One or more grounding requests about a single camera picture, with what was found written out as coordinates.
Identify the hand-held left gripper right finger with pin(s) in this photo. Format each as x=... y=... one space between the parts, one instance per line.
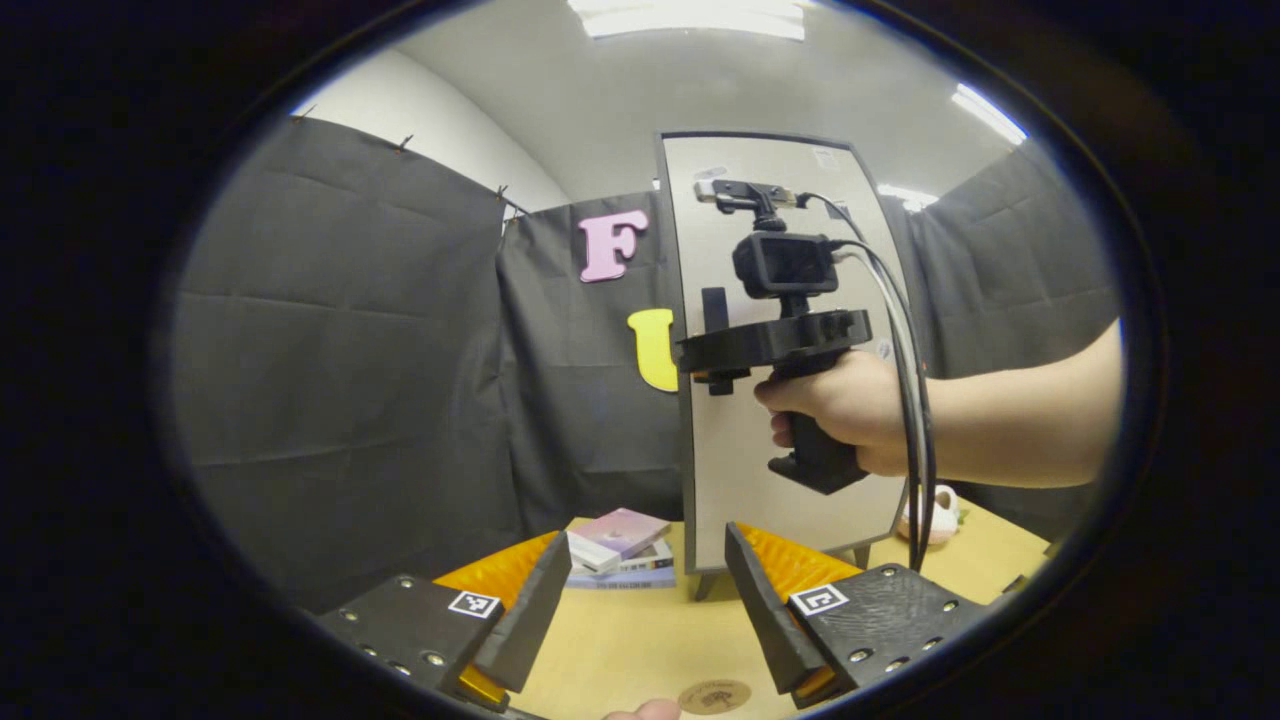
x=765 y=620

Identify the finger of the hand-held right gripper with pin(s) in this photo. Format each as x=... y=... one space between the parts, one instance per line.
x=735 y=377

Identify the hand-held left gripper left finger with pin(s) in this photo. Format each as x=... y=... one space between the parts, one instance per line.
x=535 y=620

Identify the round wooden coaster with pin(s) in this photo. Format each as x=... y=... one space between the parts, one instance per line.
x=714 y=697

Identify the beige cabinet door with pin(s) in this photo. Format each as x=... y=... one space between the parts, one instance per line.
x=740 y=470

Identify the grey cabinet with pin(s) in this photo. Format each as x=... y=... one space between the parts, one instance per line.
x=708 y=585

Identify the small white box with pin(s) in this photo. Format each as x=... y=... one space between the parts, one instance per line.
x=592 y=552

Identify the blue white book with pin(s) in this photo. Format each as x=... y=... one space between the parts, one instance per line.
x=640 y=572

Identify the pink book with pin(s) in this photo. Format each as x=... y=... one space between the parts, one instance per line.
x=625 y=528

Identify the ceiling light panel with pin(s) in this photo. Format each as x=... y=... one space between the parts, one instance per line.
x=690 y=18
x=905 y=195
x=988 y=113

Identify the pink plush toy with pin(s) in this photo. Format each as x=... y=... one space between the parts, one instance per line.
x=942 y=515

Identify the black backdrop cloth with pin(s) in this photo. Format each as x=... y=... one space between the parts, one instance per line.
x=350 y=350

